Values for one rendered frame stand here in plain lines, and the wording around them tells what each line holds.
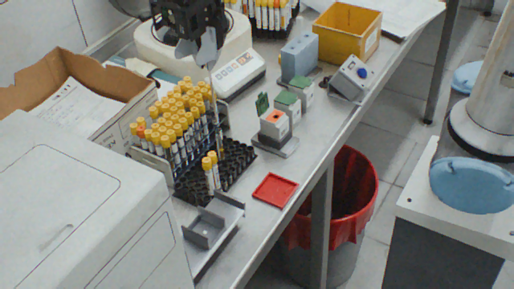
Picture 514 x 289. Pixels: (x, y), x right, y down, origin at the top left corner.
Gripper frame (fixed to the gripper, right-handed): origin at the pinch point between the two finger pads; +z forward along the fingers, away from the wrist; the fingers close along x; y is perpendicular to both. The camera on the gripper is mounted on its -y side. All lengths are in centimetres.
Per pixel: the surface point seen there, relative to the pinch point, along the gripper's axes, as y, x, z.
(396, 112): -137, -2, 113
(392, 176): -96, 11, 114
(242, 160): -2.2, 3.6, 24.1
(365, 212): -39, 19, 71
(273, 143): -8.7, 6.9, 23.4
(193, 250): 21.3, 8.7, 22.1
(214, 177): 7.1, 3.4, 20.5
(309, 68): -35.7, 1.5, 23.5
